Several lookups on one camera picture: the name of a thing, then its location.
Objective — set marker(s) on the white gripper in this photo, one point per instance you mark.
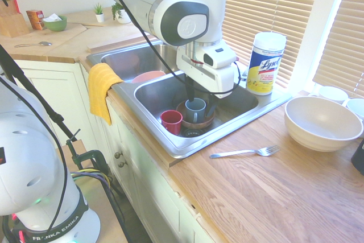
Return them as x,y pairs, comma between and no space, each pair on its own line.
219,79

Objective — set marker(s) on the silver metal fork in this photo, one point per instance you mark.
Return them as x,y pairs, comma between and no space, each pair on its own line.
236,153

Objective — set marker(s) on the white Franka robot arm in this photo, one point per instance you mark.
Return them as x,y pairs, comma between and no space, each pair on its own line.
187,4

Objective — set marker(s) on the black sink drain strainer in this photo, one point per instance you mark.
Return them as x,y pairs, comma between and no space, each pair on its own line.
192,133

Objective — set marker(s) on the stainless steel double sink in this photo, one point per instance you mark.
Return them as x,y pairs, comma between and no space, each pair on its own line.
241,103

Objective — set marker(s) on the white sink side sprayer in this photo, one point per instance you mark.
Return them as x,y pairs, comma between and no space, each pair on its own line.
242,73

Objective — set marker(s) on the grey mug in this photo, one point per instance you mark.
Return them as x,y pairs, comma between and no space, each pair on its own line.
200,109

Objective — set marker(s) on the brown wooden bowl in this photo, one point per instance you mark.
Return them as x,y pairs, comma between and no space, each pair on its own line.
196,125

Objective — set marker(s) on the red plastic cup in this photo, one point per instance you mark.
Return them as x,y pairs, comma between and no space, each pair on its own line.
172,125

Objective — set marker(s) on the pink plastic bowl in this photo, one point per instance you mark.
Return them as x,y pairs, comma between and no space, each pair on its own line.
148,77

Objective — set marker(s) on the Lysol wipes canister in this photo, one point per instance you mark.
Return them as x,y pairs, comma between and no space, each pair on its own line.
264,66

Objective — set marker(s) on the round brass cabinet knob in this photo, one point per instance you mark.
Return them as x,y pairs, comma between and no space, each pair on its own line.
117,155
122,164

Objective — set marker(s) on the yellow dish cloth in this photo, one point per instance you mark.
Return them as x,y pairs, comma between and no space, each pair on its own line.
99,92

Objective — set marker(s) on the wide beige window blind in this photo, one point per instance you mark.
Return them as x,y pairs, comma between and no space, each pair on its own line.
256,4

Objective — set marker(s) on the trailing plant in white pot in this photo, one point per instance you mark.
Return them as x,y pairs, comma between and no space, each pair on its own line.
122,16

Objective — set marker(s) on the large cream bowl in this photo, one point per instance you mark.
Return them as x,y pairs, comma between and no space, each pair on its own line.
312,137

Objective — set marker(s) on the green metal clamp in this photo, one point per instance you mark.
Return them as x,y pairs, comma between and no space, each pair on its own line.
94,157

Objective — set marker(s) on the small plant in white pot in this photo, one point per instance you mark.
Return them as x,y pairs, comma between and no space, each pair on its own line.
99,16

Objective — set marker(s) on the white ceramic cup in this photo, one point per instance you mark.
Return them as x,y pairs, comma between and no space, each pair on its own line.
332,93
357,107

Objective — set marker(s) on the thin wooden stick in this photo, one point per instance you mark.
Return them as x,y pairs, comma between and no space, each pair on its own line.
92,24

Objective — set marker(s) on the green bowl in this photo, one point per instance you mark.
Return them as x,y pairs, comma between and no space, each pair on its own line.
57,25

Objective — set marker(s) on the silver metal spoon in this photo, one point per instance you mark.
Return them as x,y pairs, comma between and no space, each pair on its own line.
44,43

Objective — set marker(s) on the dark mug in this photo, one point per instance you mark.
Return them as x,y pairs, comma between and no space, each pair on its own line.
359,157

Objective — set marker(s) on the white crumpled paper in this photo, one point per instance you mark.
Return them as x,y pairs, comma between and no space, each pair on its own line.
52,18

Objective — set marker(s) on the orange cardboard box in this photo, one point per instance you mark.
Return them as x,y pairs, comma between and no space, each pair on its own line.
34,19

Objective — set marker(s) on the wooden knife block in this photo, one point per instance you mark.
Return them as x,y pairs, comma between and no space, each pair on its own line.
11,24

